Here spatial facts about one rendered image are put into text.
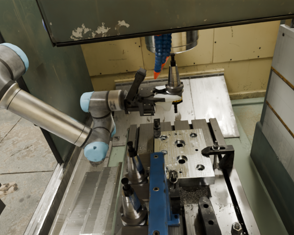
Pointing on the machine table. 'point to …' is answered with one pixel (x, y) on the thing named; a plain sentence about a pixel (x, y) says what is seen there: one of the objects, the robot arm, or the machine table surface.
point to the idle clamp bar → (206, 220)
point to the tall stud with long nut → (236, 229)
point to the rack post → (174, 219)
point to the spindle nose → (176, 42)
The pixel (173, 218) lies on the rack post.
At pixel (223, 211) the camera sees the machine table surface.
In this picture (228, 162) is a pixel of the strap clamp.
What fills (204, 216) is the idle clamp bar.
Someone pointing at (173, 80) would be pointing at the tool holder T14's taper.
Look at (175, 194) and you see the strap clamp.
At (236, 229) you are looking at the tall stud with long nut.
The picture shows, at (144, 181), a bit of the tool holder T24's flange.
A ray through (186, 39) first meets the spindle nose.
